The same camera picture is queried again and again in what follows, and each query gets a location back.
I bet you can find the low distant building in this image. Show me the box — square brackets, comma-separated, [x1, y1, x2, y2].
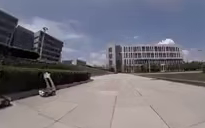
[61, 58, 88, 67]

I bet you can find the dark kerb strip by hedge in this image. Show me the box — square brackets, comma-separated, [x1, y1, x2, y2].
[9, 78, 95, 101]

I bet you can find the pale concrete slab pavement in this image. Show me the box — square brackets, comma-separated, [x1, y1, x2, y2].
[0, 72, 205, 128]

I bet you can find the white multi-storey building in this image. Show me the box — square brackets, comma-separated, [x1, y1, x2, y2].
[107, 44, 185, 73]

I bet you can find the row of trees by building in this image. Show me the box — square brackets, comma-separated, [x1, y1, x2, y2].
[129, 60, 204, 73]

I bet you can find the dark grey building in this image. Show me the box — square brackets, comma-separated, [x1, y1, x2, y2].
[0, 6, 20, 47]
[32, 29, 65, 63]
[10, 25, 36, 52]

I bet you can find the lamp pole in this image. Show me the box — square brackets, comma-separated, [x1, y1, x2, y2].
[39, 26, 50, 62]

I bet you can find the dark green hedge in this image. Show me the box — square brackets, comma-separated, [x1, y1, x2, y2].
[0, 65, 92, 96]

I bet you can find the grass strip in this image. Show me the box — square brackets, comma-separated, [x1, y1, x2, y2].
[135, 70, 205, 83]

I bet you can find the dark kerb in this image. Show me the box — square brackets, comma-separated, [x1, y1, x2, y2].
[155, 76, 205, 89]

